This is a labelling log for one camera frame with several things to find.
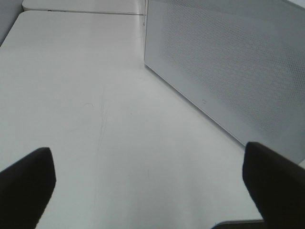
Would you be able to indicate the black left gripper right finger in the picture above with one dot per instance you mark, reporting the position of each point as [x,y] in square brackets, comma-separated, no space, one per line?
[276,186]

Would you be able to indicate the white microwave door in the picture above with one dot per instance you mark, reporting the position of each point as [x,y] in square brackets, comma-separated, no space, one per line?
[242,62]

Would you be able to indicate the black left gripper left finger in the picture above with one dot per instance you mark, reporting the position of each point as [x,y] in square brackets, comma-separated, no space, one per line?
[25,189]

